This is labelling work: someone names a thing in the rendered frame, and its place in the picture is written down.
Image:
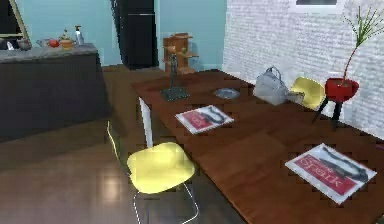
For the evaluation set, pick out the brown wooden dining table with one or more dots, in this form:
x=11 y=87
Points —
x=253 y=156

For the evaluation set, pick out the grey round plate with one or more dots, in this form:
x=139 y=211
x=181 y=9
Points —
x=227 y=93

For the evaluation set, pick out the small plant in orange pot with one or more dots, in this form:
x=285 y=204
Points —
x=66 y=41

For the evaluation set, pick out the grey handbag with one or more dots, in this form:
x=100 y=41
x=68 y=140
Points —
x=269 y=88

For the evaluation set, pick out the dark kitchen counter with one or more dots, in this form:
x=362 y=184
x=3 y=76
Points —
x=50 y=90

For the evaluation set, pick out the black fridge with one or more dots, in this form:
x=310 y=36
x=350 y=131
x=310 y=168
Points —
x=137 y=36

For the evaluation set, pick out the white soap dispenser bottle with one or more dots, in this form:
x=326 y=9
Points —
x=78 y=36

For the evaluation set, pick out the red and white magazine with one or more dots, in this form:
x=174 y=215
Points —
x=203 y=118
x=330 y=171

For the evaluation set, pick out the brown wooden shelf stand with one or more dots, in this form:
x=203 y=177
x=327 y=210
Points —
x=179 y=55

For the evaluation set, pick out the plant in red pot stand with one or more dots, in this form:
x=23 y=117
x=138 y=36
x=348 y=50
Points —
x=340 y=88

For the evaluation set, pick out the window with white frame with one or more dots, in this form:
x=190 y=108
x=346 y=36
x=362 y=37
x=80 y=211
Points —
x=316 y=3

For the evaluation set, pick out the wooden framed window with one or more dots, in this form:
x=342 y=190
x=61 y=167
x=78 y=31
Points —
x=11 y=20

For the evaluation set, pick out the dark metal statuette on base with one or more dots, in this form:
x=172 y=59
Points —
x=173 y=91

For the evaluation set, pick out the yellow chair with metal legs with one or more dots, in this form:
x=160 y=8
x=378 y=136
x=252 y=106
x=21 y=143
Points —
x=311 y=91
x=160 y=168

